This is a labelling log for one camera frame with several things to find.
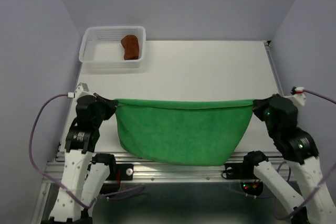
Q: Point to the green towel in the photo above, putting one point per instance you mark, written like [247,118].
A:
[182,132]

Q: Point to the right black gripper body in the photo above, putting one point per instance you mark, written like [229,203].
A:
[269,124]

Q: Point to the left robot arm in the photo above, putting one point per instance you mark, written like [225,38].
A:
[84,172]

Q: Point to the white plastic perforated basket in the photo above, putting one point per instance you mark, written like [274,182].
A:
[101,47]

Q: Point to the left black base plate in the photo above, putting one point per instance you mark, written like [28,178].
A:
[124,172]

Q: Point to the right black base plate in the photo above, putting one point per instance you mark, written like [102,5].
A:
[235,171]

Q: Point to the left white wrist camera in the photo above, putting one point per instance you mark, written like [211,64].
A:
[80,91]

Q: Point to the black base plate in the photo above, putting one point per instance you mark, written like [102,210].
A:
[124,172]
[235,171]

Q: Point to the brown towel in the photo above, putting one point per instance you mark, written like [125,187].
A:
[131,47]

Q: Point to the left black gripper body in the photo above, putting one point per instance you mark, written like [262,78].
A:
[101,115]

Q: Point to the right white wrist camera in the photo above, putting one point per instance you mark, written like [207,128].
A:
[297,96]

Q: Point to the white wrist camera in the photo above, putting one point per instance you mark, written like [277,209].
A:
[297,96]
[80,91]

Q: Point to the aluminium rail frame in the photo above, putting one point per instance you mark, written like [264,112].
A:
[196,71]

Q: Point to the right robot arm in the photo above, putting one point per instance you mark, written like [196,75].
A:
[313,204]

